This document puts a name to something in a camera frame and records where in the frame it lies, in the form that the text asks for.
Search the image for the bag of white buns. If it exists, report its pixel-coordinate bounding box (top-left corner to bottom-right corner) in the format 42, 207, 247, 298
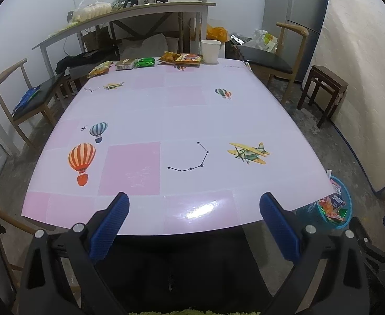
71, 2, 113, 23

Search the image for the white paper cup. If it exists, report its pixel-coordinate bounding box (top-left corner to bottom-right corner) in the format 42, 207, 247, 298
200, 39, 221, 64

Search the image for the orange snack packet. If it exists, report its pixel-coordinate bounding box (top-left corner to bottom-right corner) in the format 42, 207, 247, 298
174, 53, 202, 66

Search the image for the gold foil packet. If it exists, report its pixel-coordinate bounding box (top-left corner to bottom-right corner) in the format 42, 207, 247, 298
115, 58, 138, 71

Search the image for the yellow plastic bag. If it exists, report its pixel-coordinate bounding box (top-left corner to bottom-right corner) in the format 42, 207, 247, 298
206, 24, 228, 41

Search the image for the blue plastic waste basket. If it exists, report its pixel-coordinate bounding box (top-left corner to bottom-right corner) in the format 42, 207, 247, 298
296, 175, 353, 230

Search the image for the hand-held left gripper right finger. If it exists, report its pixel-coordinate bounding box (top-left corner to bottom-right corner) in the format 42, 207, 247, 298
260, 192, 370, 315

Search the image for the green foil packet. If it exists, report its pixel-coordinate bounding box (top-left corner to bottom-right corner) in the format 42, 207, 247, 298
134, 57, 156, 69

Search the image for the black bag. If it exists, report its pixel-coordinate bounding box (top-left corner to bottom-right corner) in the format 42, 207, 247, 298
55, 51, 119, 74

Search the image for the yellow crinkled snack packet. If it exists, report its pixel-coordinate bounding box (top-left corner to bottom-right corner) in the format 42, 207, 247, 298
157, 51, 183, 64

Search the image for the beige mattress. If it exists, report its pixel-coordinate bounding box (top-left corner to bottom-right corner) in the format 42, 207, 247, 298
306, 0, 385, 192

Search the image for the grey fabric cushion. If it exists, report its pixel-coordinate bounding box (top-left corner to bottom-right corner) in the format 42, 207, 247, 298
119, 34, 180, 61

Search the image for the orange snack wrapper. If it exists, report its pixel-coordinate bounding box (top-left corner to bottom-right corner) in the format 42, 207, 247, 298
318, 196, 336, 217

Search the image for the grey refrigerator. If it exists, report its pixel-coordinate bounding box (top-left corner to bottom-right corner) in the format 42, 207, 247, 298
261, 0, 334, 84

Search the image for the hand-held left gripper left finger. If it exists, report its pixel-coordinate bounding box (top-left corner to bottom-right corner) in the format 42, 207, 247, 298
17, 192, 130, 315

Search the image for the wooden chair with black seat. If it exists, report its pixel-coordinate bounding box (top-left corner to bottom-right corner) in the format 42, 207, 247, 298
237, 22, 310, 106
0, 58, 70, 151

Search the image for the dark wooden stool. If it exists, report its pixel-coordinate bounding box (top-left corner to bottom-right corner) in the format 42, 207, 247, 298
297, 65, 349, 128

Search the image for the blue snack packet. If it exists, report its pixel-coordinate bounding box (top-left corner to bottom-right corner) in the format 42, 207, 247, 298
331, 184, 346, 208

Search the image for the white plastic bag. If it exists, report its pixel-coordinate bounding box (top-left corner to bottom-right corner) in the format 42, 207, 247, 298
250, 29, 278, 51

